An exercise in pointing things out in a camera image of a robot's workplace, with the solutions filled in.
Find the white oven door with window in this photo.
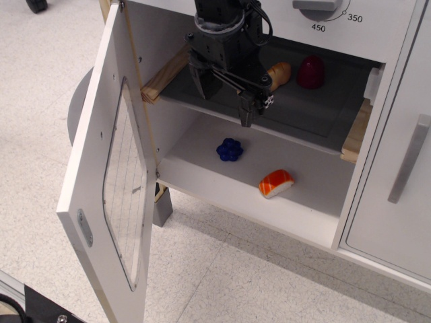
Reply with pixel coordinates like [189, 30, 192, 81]
[57, 3, 156, 322]

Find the white cabinet door right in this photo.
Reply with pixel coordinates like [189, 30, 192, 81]
[345, 13, 430, 283]

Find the black cable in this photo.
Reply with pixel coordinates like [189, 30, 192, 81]
[0, 292, 30, 323]

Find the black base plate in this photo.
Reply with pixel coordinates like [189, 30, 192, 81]
[24, 285, 84, 323]

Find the grey oven tray shelf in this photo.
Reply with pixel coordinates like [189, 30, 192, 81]
[158, 35, 387, 157]

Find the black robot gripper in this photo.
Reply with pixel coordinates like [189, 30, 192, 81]
[185, 20, 273, 127]

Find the blue toy grape cluster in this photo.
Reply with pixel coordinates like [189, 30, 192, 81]
[216, 138, 244, 162]

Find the grey cabinet leg foot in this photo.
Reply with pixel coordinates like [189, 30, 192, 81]
[153, 188, 173, 227]

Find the silver door handle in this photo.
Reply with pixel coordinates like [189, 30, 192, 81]
[388, 114, 430, 204]

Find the white toy kitchen cabinet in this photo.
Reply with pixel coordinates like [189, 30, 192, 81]
[97, 0, 431, 293]

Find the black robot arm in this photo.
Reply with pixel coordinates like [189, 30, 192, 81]
[185, 1, 273, 127]

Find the dark red toy fruit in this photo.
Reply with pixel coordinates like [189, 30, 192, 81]
[296, 55, 325, 89]

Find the black caster wheel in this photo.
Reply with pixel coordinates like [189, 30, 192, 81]
[26, 0, 48, 14]

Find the grey oven temperature knob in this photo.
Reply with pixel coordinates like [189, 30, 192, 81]
[292, 0, 342, 22]

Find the orange salmon sushi toy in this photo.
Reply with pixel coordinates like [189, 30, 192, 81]
[258, 169, 295, 199]

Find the toy bread loaf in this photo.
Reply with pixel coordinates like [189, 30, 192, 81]
[267, 62, 292, 92]

